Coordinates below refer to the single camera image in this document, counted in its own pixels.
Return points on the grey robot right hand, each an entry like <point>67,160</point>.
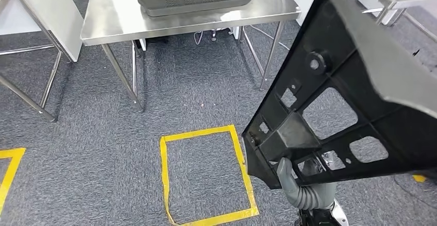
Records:
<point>286,180</point>

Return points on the stainless steel workbench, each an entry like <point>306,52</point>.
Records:
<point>112,16</point>

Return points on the black plastic frame part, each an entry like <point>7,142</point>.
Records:
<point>375,47</point>

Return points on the yellow floor tape square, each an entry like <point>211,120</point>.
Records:
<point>419,178</point>
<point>198,134</point>

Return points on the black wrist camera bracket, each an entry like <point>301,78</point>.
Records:
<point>315,217</point>

